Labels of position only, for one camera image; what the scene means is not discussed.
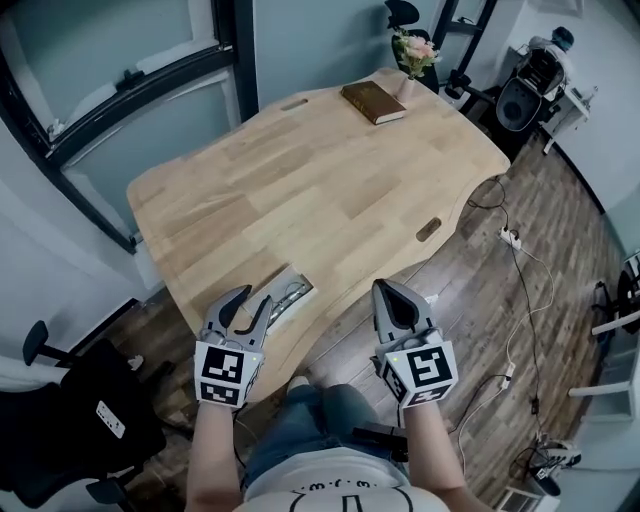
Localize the person's left forearm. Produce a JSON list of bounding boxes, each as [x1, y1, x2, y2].
[[186, 401, 247, 512]]

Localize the white desk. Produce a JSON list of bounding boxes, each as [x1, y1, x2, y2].
[[505, 44, 599, 154]]

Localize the black metal rack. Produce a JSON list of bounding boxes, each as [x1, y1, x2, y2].
[[433, 0, 501, 114]]

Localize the white shelf unit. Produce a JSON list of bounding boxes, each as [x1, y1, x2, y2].
[[569, 344, 640, 426]]

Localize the white slatted box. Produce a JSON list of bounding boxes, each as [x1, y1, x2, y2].
[[499, 484, 544, 512]]

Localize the black waist-worn box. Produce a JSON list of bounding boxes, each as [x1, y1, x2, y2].
[[351, 422, 409, 464]]

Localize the black floor cable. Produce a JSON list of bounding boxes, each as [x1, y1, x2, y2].
[[452, 177, 544, 454]]

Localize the black office chair with tag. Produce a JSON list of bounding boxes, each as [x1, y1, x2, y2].
[[0, 319, 169, 512]]

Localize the person's blue jeans legs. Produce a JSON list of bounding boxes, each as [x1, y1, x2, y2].
[[243, 377, 402, 494]]

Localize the tangle of cables and plugs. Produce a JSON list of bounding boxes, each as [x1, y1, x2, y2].
[[513, 433, 584, 496]]

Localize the black window frame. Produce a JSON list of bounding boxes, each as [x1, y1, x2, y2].
[[0, 0, 260, 256]]

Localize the brown hardcover book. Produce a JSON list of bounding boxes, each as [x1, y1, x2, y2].
[[340, 80, 408, 127]]

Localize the person's right forearm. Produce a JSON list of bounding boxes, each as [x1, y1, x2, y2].
[[399, 399, 470, 512]]

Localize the black equipment on white stand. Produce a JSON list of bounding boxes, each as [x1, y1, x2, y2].
[[590, 253, 640, 337]]

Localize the black office chair with headrest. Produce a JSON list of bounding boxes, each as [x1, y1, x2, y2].
[[383, 0, 442, 96]]

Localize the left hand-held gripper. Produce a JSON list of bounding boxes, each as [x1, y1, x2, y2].
[[193, 284, 274, 411]]

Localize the person's white printed shirt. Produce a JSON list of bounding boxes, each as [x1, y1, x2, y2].
[[243, 446, 417, 512]]

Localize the white cable tray in table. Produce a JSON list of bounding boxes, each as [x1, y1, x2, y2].
[[252, 263, 321, 335]]

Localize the pink flower bouquet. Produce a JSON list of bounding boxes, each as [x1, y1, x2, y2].
[[391, 28, 443, 81]]

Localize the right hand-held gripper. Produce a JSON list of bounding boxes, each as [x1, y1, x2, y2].
[[369, 278, 460, 410]]

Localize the white floor cable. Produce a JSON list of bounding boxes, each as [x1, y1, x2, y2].
[[503, 243, 556, 374]]

